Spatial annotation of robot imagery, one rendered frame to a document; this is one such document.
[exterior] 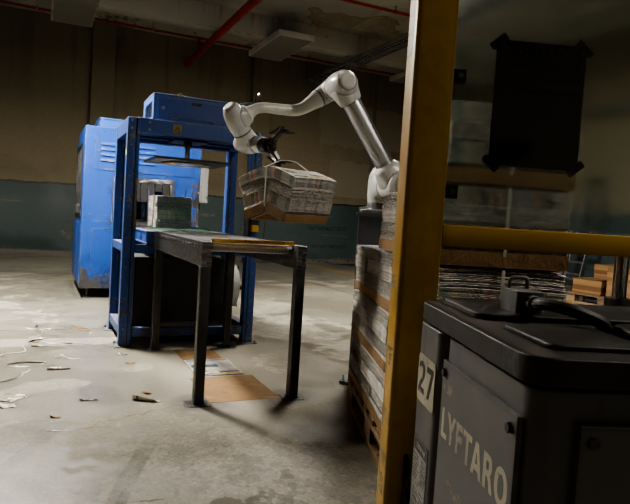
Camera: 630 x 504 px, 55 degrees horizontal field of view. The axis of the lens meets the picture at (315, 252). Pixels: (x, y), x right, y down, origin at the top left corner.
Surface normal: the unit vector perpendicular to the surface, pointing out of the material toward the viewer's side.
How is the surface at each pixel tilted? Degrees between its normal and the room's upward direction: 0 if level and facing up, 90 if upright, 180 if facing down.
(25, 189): 90
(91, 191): 90
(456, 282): 91
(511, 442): 90
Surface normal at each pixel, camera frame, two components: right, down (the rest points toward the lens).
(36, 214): 0.41, 0.07
